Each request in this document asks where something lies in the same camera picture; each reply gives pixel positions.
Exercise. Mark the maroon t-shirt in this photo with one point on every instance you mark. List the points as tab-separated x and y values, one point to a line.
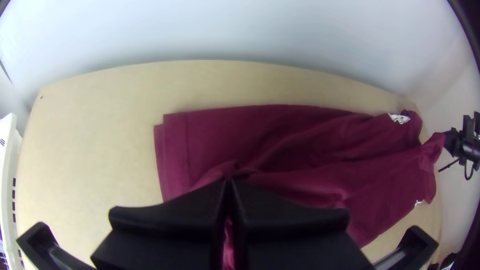
300	142

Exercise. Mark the white laundry basket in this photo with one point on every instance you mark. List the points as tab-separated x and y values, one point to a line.
7	157

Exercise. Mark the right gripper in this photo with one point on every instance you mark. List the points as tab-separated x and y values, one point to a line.
468	148

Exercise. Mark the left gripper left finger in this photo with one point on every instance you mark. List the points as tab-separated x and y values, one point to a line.
168	232

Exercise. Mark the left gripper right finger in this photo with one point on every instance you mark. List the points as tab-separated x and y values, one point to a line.
292	240

